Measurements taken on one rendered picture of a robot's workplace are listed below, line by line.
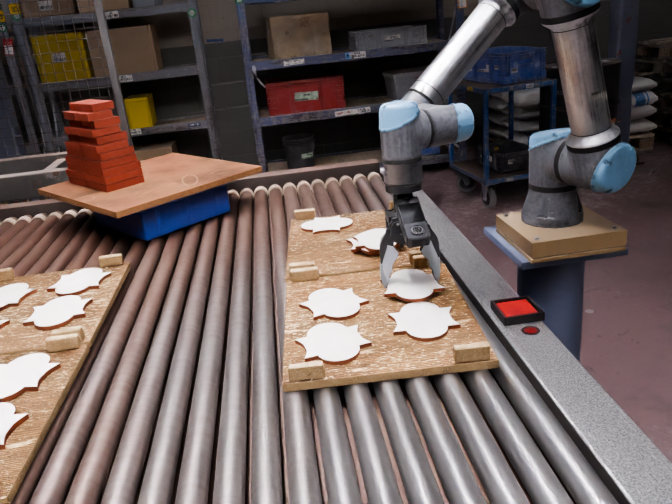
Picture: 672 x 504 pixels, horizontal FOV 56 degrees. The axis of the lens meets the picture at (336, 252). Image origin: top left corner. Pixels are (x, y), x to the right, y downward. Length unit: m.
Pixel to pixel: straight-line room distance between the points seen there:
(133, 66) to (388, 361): 4.86
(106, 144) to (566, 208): 1.27
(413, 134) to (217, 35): 4.96
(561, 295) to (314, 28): 4.16
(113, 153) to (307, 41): 3.71
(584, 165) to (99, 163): 1.30
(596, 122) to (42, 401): 1.21
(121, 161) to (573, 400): 1.44
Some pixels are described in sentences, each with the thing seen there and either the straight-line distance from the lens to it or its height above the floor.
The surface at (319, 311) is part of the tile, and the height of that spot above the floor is 0.94.
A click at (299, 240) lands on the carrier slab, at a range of 1.62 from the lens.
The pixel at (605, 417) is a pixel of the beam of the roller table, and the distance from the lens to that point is 0.99.
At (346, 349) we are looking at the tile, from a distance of 1.09.
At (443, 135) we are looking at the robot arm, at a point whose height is 1.24.
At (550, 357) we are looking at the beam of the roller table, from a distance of 1.12.
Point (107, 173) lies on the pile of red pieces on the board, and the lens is 1.97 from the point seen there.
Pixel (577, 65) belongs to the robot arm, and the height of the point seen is 1.32.
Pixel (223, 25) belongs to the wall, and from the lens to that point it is 6.08.
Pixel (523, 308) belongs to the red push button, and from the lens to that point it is 1.23.
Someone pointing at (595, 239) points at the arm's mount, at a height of 0.91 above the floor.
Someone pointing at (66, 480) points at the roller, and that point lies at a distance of 1.02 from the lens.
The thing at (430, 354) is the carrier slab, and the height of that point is 0.94.
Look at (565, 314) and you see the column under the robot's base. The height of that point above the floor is 0.68.
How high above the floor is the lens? 1.49
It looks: 21 degrees down
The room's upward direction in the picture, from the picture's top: 6 degrees counter-clockwise
